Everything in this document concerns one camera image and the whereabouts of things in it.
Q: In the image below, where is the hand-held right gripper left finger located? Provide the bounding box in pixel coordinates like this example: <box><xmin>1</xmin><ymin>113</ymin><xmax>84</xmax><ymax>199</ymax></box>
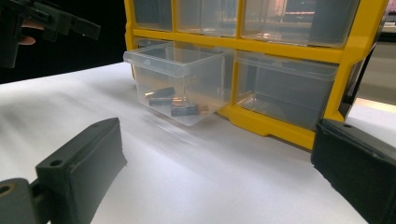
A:
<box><xmin>35</xmin><ymin>117</ymin><xmax>128</xmax><ymax>224</ymax></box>

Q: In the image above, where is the clear plastic drawer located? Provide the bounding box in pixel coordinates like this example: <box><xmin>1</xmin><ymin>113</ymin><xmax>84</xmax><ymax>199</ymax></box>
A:
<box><xmin>122</xmin><ymin>41</ymin><xmax>235</xmax><ymax>127</ymax></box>

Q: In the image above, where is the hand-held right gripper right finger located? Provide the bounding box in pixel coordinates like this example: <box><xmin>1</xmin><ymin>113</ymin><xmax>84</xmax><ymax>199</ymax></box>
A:
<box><xmin>310</xmin><ymin>118</ymin><xmax>396</xmax><ymax>224</ymax></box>

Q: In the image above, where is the yellow black organizer cabinet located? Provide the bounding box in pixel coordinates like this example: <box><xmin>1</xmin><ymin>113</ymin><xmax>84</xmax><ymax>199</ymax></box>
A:
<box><xmin>123</xmin><ymin>0</ymin><xmax>390</xmax><ymax>151</ymax></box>

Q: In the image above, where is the black orange battery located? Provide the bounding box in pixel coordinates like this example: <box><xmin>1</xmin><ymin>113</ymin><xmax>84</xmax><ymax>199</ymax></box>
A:
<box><xmin>170</xmin><ymin>104</ymin><xmax>210</xmax><ymax>118</ymax></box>
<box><xmin>148</xmin><ymin>95</ymin><xmax>188</xmax><ymax>107</ymax></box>
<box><xmin>144</xmin><ymin>86</ymin><xmax>177</xmax><ymax>99</ymax></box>

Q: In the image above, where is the set of closed clear drawers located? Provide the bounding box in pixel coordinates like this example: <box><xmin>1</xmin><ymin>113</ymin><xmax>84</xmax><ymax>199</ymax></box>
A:
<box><xmin>133</xmin><ymin>0</ymin><xmax>362</xmax><ymax>132</ymax></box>

